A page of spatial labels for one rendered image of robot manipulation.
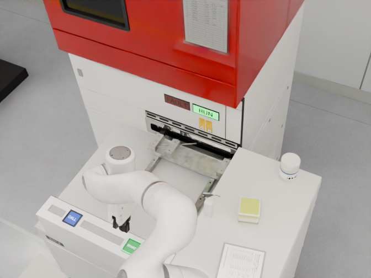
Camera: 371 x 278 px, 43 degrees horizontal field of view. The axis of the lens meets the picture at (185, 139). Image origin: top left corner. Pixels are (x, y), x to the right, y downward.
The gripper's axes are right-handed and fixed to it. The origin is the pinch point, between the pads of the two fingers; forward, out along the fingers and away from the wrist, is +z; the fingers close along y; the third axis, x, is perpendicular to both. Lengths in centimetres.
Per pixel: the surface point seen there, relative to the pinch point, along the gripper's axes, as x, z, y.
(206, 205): 18.3, 2.7, -24.1
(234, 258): 33.9, 11.8, -15.1
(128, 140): -36, 18, -55
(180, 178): -4, 20, -47
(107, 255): -8.2, 20.9, 0.0
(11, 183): -134, 101, -61
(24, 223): -107, 105, -43
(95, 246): -12.9, 18.3, 0.6
